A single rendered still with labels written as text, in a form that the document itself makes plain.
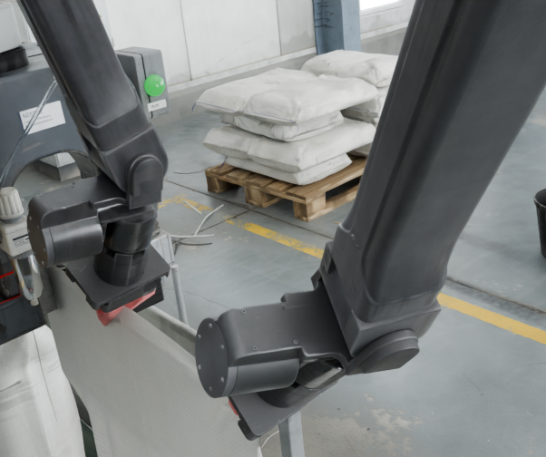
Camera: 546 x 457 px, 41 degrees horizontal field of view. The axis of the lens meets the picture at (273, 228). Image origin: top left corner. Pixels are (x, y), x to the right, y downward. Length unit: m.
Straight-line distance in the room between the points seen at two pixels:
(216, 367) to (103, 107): 0.28
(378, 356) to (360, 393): 1.98
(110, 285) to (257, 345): 0.35
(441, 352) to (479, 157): 2.33
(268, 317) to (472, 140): 0.23
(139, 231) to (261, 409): 0.24
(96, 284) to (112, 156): 0.18
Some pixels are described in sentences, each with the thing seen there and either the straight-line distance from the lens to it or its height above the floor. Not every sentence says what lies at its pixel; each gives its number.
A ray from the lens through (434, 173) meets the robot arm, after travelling 0.34.
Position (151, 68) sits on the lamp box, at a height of 1.31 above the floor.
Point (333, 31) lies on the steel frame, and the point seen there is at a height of 0.40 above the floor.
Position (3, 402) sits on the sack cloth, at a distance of 1.37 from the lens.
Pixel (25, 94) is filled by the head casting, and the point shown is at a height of 1.31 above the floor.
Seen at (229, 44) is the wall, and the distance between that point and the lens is 6.26.
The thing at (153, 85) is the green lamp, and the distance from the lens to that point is 1.01.
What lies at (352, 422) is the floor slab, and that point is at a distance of 2.35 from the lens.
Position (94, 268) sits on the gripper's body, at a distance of 0.83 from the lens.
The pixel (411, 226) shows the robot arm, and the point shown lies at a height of 1.34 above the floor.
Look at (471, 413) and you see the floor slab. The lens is 2.40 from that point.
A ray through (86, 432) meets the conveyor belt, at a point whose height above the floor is 0.38.
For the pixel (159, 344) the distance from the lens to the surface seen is 0.81.
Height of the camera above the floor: 1.49
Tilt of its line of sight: 24 degrees down
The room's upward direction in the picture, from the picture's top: 6 degrees counter-clockwise
